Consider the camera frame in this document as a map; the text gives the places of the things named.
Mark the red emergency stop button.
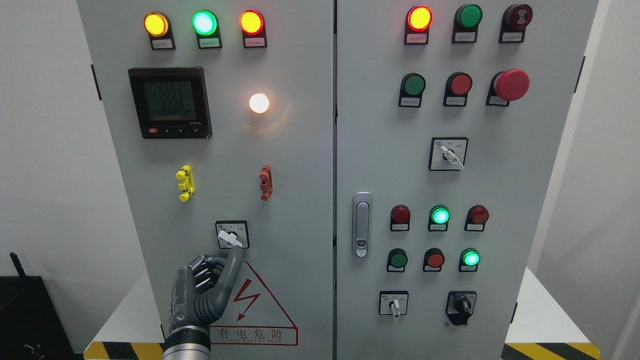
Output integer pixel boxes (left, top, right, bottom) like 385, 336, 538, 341
486, 68, 530, 107

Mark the dark red buzzer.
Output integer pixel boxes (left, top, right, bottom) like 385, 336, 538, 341
498, 3, 533, 44

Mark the red terminal block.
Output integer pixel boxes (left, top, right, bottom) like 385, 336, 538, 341
259, 164, 274, 201

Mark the red indicator light top left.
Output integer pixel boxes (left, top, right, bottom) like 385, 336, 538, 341
238, 9, 268, 49

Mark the white rotary light switch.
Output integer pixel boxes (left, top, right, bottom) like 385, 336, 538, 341
215, 219, 250, 249

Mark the right grey cabinet door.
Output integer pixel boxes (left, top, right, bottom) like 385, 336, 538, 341
336, 0, 598, 360

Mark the small white rotary switch bottom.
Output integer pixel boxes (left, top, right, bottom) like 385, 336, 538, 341
378, 291, 409, 318

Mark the black box with antenna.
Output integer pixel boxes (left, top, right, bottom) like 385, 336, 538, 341
0, 251, 76, 360

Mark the grey cabinet door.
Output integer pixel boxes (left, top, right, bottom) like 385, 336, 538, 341
77, 0, 335, 360
336, 0, 598, 360

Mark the red push button second row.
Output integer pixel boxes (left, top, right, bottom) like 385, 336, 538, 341
442, 71, 473, 107

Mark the black rotary selector knob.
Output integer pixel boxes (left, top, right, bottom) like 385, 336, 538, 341
445, 291, 478, 326

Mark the red electrical hazard sticker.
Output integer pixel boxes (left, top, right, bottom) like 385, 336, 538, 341
209, 261, 298, 347

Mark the silver door lock handle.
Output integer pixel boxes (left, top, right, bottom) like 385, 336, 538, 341
352, 191, 373, 259

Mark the dark red indicator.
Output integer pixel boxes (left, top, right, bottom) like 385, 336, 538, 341
390, 204, 411, 231
464, 204, 490, 232

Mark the black digital power meter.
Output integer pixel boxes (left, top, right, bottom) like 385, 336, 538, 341
128, 66, 213, 140

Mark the left grey cabinet door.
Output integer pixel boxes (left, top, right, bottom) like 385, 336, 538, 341
77, 0, 335, 360

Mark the green push button second row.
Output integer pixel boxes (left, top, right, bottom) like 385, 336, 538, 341
398, 72, 426, 109

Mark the white platform with hazard stripes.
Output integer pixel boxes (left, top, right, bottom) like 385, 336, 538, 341
80, 269, 601, 360

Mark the lit green indicator middle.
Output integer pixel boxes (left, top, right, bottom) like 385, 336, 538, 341
427, 204, 450, 231

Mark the lit green push button lower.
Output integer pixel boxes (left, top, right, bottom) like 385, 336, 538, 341
458, 248, 482, 272

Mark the red push button lower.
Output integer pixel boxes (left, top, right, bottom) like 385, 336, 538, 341
422, 248, 446, 272

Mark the dark red indicator left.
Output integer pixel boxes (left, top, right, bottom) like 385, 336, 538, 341
390, 204, 411, 231

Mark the white rotary selector switch right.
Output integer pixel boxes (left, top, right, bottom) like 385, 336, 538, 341
429, 137, 469, 171

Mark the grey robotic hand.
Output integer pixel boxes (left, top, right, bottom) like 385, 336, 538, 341
169, 245, 243, 332

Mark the green indicator light top left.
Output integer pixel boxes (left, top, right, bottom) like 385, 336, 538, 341
191, 9, 222, 49

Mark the clear white indicator lamp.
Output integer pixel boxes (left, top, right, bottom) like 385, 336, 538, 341
248, 92, 271, 114

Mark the yellow indicator light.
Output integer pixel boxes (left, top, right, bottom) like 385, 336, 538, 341
143, 11, 176, 51

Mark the green push button top right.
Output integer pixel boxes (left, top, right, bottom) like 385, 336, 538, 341
451, 3, 483, 44

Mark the yellow terminal block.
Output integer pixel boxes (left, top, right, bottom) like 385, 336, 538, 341
174, 164, 195, 202

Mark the dark red indicator right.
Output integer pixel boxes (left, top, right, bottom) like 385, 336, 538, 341
464, 204, 490, 232

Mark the lit red indicator light right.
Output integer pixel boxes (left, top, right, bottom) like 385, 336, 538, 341
403, 5, 434, 46

